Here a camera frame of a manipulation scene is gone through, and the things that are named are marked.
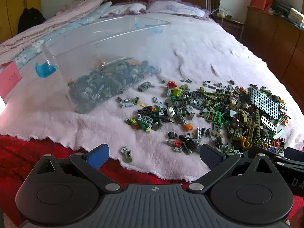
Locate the white pillow purple trim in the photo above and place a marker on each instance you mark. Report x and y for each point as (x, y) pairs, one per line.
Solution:
(125, 7)
(175, 7)

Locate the clear plastic bin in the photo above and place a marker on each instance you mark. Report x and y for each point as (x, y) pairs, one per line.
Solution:
(106, 42)

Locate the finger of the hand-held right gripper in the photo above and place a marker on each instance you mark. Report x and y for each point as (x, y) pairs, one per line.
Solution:
(268, 150)
(295, 153)

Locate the yellow wooden wardrobe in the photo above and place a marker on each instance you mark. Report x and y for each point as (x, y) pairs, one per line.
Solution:
(14, 0)

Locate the blue floral quilt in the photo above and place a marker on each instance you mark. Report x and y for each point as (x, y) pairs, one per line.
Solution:
(59, 32)

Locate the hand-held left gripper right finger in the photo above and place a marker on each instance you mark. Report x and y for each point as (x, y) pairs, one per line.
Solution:
(211, 155)

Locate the brown wooden dresser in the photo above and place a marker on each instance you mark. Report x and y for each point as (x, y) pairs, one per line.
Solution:
(273, 42)

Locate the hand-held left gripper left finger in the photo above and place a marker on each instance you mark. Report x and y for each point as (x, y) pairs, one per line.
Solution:
(97, 158)

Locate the black backpack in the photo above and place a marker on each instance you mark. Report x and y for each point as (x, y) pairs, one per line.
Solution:
(30, 19)

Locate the large grey studded baseplate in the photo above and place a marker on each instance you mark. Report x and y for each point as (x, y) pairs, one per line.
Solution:
(263, 102)

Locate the red blanket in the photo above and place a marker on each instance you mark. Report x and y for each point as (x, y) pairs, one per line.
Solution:
(14, 159)

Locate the pile of clothes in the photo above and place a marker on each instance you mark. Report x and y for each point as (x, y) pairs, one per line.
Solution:
(282, 7)

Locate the dark wooden nightstand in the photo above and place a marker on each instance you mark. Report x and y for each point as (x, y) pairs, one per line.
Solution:
(230, 28)

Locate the pink fluffy blanket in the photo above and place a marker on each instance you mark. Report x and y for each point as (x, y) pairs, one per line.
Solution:
(190, 40)

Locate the pink box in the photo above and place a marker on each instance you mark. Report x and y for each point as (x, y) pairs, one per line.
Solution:
(9, 78)

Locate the heap of dark toy bricks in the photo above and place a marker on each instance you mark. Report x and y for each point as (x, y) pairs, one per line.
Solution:
(106, 83)

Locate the pink striped quilt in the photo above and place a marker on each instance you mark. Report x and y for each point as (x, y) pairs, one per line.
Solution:
(47, 23)

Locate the spread of colourful toy bricks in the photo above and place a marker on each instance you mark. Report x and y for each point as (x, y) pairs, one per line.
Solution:
(225, 114)

